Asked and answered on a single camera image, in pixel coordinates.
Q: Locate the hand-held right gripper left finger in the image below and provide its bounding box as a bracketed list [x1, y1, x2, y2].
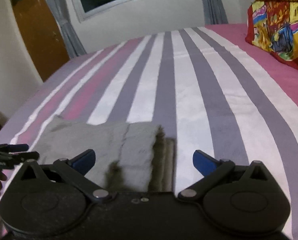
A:
[21, 149, 112, 202]

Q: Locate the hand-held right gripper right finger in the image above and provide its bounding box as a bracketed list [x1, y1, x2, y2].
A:
[177, 150, 269, 202]

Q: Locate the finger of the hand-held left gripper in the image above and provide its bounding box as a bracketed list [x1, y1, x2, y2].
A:
[4, 151, 40, 163]
[0, 143, 30, 155]

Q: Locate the grey towel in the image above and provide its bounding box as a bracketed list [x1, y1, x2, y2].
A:
[35, 115, 177, 193]

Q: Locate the grey pink striped bedsheet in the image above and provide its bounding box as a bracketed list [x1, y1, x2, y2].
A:
[0, 23, 298, 240]

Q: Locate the brown wooden door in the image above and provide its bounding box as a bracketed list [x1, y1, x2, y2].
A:
[10, 0, 70, 82]

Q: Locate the grey curtain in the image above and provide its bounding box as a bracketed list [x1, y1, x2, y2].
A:
[199, 0, 228, 25]
[38, 0, 87, 57]

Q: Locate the colourful printed blanket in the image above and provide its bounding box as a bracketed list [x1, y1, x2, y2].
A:
[245, 0, 298, 73]

